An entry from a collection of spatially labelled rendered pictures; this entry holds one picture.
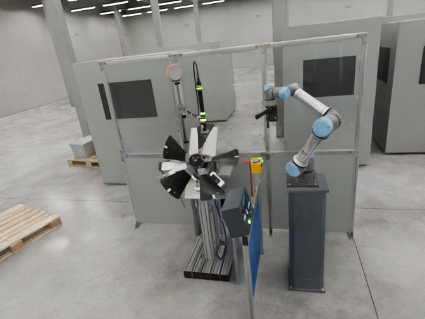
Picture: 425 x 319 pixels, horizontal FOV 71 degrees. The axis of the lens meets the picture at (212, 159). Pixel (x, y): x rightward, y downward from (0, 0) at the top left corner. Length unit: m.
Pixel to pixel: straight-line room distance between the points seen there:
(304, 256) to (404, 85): 3.65
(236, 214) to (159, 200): 2.16
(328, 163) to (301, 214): 0.88
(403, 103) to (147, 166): 4.09
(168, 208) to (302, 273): 1.77
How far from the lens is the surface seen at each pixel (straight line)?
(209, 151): 2.77
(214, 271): 3.04
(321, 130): 2.02
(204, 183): 2.43
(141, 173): 3.67
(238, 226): 1.73
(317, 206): 2.45
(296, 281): 2.90
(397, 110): 5.68
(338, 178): 3.28
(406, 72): 5.59
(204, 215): 2.87
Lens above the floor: 2.11
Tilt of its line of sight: 21 degrees down
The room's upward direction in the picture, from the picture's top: 7 degrees counter-clockwise
